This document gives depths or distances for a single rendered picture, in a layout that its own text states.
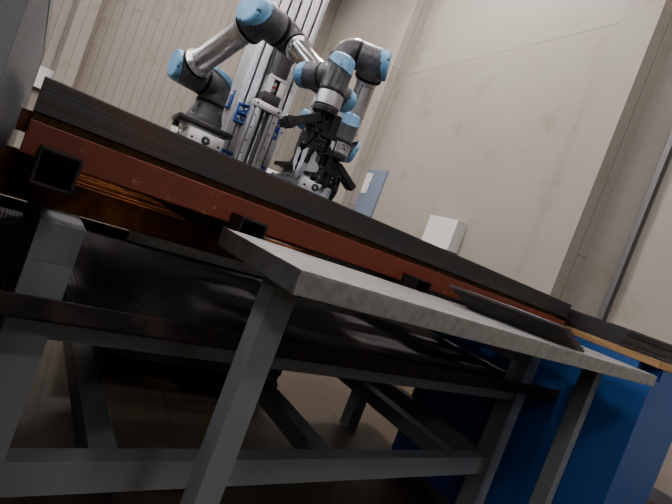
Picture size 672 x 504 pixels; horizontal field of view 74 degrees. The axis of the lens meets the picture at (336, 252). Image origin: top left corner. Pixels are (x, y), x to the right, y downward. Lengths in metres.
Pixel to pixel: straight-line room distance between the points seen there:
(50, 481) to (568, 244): 3.35
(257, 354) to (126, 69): 8.89
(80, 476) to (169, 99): 8.73
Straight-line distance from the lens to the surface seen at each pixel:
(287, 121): 1.22
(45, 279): 0.78
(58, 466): 0.94
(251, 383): 0.67
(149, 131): 0.76
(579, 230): 3.72
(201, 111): 1.96
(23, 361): 0.83
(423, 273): 1.10
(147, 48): 9.50
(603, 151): 3.85
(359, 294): 0.56
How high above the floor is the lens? 0.80
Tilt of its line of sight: 2 degrees down
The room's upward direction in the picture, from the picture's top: 21 degrees clockwise
